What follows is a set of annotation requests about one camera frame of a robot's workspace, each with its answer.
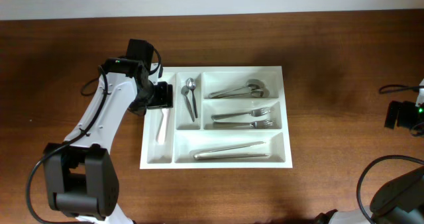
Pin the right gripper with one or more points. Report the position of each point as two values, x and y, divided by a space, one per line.
405 108

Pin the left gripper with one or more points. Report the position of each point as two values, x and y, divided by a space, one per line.
165 99

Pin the small steel teaspoon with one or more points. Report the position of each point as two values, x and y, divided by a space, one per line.
184 92
192 86

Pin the white plastic knife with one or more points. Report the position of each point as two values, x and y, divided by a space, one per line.
162 131

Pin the steel tablespoon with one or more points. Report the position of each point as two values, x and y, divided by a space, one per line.
257 93
252 84

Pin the steel fork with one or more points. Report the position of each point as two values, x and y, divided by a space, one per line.
262 124
253 113

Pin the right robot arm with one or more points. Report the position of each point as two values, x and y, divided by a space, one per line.
400 200

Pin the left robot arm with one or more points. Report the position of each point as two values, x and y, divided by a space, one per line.
81 181

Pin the white plastic cutlery tray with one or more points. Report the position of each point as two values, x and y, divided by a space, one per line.
184 135

